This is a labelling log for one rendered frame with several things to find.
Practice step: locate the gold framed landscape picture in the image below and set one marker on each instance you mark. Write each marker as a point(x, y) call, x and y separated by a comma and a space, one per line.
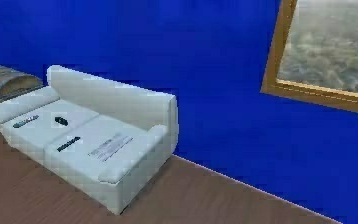
point(327, 46)

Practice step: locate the small black remote control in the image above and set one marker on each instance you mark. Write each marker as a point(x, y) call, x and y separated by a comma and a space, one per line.
point(61, 120)

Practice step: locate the white two-seat sofa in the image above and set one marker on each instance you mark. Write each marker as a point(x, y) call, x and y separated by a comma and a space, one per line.
point(127, 106)

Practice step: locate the long black remote control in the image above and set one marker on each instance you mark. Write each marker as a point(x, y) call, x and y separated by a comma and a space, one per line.
point(68, 144)

